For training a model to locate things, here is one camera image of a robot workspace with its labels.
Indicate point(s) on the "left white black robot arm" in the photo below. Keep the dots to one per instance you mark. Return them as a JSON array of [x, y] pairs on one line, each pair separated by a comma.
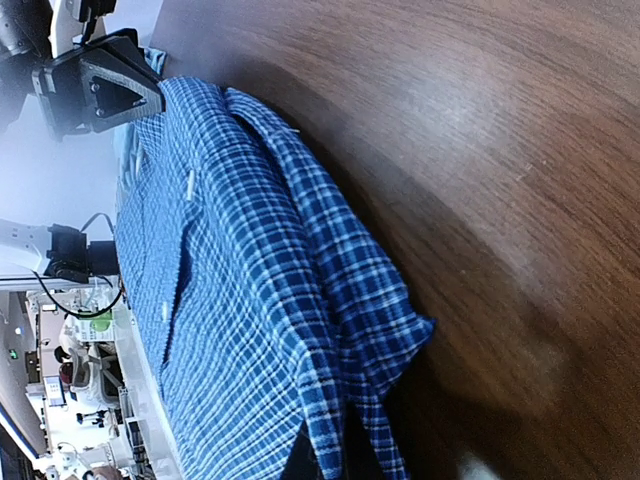
[[25, 28]]

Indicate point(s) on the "front aluminium frame rail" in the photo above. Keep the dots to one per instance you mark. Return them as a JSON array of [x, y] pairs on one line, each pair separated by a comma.
[[144, 397]]

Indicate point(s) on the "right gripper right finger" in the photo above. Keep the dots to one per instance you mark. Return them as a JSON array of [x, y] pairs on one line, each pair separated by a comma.
[[360, 459]]

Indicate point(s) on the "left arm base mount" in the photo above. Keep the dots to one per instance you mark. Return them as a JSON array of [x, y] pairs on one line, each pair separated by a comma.
[[72, 257]]

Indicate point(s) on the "blue dotted shirt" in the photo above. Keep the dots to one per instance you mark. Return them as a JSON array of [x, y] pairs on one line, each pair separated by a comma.
[[265, 307]]

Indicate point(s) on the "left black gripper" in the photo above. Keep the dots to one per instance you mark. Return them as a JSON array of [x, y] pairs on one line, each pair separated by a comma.
[[115, 86]]

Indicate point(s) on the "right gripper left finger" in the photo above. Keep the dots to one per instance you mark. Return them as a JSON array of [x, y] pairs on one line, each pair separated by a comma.
[[302, 463]]

